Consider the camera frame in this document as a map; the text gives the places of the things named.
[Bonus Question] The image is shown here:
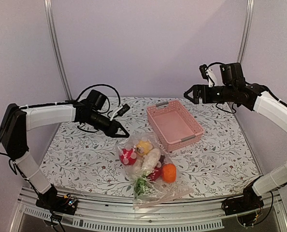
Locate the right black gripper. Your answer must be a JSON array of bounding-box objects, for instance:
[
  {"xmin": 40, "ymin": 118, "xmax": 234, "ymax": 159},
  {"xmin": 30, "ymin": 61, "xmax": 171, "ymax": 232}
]
[{"xmin": 185, "ymin": 84, "xmax": 236, "ymax": 104}]

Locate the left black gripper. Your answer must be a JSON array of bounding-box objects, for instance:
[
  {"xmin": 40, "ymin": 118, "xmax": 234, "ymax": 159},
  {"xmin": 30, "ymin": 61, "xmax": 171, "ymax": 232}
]
[{"xmin": 85, "ymin": 110, "xmax": 130, "ymax": 138}]

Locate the pink perforated plastic basket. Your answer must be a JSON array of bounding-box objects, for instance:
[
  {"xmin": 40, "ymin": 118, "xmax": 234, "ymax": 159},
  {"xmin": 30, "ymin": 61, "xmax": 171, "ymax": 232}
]
[{"xmin": 146, "ymin": 100, "xmax": 204, "ymax": 152}]

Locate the yellow lemon toy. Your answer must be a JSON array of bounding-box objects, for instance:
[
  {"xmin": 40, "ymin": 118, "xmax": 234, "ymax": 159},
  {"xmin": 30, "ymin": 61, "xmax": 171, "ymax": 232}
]
[{"xmin": 135, "ymin": 140, "xmax": 153, "ymax": 157}]

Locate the red apple toy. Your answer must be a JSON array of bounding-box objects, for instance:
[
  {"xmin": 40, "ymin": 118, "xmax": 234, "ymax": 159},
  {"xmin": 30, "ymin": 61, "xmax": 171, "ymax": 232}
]
[{"xmin": 147, "ymin": 167, "xmax": 162, "ymax": 182}]

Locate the white radish toy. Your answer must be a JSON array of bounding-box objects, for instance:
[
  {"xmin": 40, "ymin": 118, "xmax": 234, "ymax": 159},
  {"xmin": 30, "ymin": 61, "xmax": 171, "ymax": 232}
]
[{"xmin": 131, "ymin": 159, "xmax": 149, "ymax": 196}]

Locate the clear zip top bag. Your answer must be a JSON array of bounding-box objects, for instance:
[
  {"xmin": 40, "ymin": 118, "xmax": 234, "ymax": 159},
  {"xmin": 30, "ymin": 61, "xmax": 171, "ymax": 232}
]
[{"xmin": 115, "ymin": 132, "xmax": 193, "ymax": 210}]

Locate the orange tangerine toy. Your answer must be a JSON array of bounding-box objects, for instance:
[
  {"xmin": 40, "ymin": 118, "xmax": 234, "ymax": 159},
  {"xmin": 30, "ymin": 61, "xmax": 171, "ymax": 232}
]
[{"xmin": 162, "ymin": 163, "xmax": 177, "ymax": 183}]

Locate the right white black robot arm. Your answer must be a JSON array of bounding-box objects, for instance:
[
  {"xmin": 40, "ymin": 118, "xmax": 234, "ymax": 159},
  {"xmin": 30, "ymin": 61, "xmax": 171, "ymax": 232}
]
[{"xmin": 184, "ymin": 62, "xmax": 287, "ymax": 211}]

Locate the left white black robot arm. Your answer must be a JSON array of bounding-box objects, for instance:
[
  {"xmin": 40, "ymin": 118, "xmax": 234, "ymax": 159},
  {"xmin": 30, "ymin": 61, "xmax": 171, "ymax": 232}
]
[{"xmin": 0, "ymin": 85, "xmax": 129, "ymax": 210}]

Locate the floral patterned table mat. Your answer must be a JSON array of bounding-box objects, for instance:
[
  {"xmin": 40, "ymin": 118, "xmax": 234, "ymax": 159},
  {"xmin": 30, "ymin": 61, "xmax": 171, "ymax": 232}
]
[{"xmin": 41, "ymin": 99, "xmax": 261, "ymax": 198}]

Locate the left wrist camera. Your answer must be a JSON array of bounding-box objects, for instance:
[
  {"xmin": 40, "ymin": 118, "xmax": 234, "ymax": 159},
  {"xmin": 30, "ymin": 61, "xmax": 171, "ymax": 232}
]
[{"xmin": 110, "ymin": 103, "xmax": 130, "ymax": 120}]

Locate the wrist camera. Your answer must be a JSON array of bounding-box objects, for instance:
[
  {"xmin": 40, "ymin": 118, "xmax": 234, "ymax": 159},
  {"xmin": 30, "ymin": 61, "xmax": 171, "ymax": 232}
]
[
  {"xmin": 199, "ymin": 64, "xmax": 217, "ymax": 87},
  {"xmin": 110, "ymin": 103, "xmax": 130, "ymax": 120}
]

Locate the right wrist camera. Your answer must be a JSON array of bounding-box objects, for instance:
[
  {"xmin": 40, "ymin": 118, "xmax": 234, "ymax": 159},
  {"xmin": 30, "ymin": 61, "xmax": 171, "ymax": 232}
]
[{"xmin": 199, "ymin": 64, "xmax": 217, "ymax": 87}]

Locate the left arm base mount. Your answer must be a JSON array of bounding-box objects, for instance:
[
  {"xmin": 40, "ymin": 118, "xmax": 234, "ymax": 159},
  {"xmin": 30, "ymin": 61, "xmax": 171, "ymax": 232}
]
[{"xmin": 36, "ymin": 193, "xmax": 78, "ymax": 215}]

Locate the right aluminium vertical post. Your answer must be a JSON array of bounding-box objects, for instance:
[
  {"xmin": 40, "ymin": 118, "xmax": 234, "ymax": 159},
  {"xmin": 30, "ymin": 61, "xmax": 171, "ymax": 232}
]
[{"xmin": 237, "ymin": 0, "xmax": 255, "ymax": 63}]

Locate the aluminium vertical post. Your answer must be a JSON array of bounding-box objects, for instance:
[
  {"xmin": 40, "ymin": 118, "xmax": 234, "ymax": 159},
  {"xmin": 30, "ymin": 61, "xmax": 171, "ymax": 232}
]
[
  {"xmin": 43, "ymin": 0, "xmax": 72, "ymax": 100},
  {"xmin": 237, "ymin": 0, "xmax": 255, "ymax": 63}
]

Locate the aluminium front rail frame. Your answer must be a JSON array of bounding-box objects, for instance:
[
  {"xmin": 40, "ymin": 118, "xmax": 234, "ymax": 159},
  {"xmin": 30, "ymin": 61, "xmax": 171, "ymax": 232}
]
[{"xmin": 10, "ymin": 187, "xmax": 287, "ymax": 232}]

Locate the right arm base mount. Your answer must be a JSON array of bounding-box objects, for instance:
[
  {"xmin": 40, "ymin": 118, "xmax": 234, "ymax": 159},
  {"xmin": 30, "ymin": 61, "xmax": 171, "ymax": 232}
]
[{"xmin": 221, "ymin": 195, "xmax": 264, "ymax": 227}]

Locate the left aluminium vertical post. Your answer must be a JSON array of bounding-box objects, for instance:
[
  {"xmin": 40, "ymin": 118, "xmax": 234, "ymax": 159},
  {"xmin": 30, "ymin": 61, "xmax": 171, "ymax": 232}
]
[{"xmin": 43, "ymin": 0, "xmax": 72, "ymax": 100}]

